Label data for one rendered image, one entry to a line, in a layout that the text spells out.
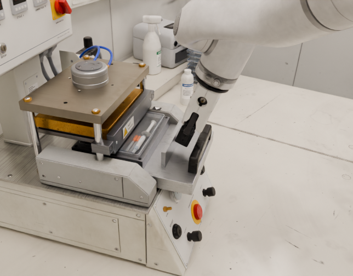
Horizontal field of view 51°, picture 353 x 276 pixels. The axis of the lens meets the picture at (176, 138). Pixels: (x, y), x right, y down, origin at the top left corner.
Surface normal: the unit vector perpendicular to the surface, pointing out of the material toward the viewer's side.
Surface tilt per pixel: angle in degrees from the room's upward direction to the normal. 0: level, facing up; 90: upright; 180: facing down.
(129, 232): 90
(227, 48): 96
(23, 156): 0
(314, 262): 0
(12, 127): 90
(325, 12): 122
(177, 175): 0
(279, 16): 103
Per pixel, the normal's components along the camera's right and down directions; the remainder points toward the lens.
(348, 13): -0.52, 0.84
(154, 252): -0.28, 0.51
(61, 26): 0.96, 0.18
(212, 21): -0.53, 0.10
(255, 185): 0.03, -0.84
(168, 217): 0.88, -0.20
